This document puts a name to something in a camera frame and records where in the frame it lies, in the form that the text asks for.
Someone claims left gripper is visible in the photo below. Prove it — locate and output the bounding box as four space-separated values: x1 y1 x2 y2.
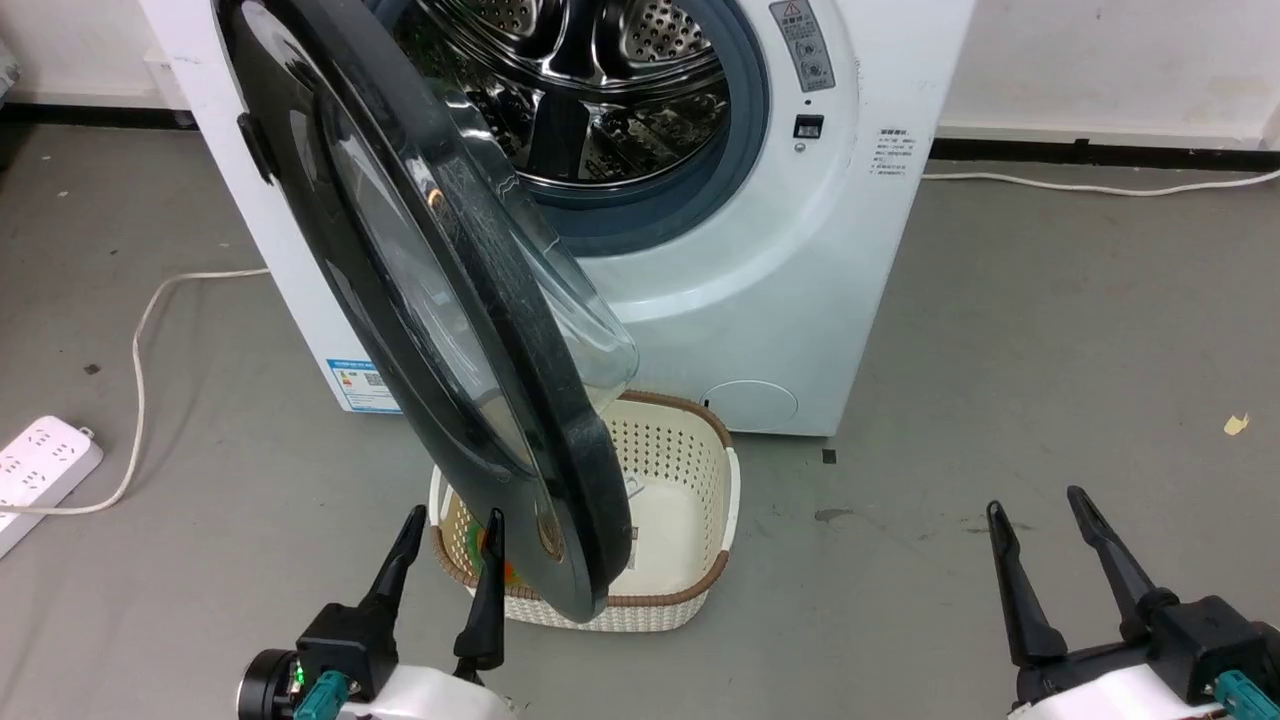
237 505 518 720

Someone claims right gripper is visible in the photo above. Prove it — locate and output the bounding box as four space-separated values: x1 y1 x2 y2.
986 486 1280 720

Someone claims black round glass washer door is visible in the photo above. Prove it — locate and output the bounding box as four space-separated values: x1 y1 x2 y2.
213 0 641 624

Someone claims white front-load washing machine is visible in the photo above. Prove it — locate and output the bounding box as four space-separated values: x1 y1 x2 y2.
140 0 977 439

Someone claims grey-blue rubber door gasket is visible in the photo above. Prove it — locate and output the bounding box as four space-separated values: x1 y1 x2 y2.
370 0 772 259

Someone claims orange and green toy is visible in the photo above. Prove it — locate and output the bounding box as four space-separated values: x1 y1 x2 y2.
464 522 517 589

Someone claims blue energy label sticker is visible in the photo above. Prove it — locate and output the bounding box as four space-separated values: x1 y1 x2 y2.
326 358 403 414

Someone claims white basket with brown rim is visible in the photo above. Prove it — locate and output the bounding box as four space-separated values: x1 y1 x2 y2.
429 390 742 634

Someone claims round white filter cover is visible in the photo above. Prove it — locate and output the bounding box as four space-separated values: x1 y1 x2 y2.
700 379 800 435

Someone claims white power strip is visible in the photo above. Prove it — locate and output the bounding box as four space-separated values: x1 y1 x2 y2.
0 415 105 560

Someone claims steel perforated washer drum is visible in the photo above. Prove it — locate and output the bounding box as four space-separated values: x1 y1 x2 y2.
395 0 736 193

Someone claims grey warning label sticker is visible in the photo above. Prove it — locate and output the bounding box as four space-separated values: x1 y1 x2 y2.
768 0 837 94

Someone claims white power strip cable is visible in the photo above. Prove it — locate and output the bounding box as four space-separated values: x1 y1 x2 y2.
0 267 272 518

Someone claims thin white floor cable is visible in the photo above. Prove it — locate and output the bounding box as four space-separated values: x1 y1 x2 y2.
921 167 1280 198

